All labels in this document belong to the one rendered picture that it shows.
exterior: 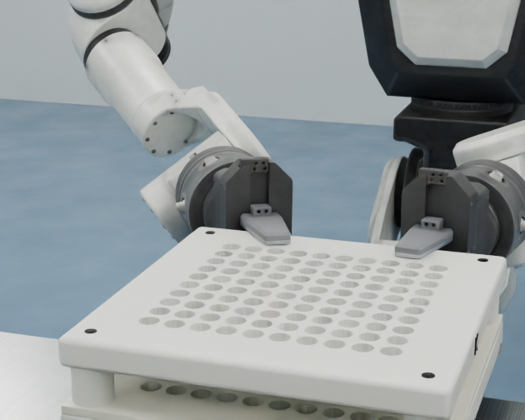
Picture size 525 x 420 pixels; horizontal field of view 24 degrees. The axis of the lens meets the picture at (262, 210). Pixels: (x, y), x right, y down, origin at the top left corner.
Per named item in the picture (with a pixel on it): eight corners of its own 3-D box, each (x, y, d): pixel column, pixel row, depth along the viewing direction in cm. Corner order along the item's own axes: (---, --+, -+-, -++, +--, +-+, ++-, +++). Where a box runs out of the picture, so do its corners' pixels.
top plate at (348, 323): (198, 248, 98) (197, 224, 97) (506, 281, 90) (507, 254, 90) (56, 367, 75) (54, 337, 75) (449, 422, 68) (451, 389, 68)
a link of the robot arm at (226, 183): (315, 157, 98) (277, 128, 109) (197, 162, 95) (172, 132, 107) (312, 305, 101) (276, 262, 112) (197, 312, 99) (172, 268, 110)
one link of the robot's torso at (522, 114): (433, 193, 167) (438, 66, 162) (528, 202, 163) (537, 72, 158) (389, 257, 142) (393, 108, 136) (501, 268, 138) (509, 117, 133)
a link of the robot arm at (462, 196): (501, 177, 91) (540, 148, 101) (380, 164, 95) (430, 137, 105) (492, 336, 94) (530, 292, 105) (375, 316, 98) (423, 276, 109)
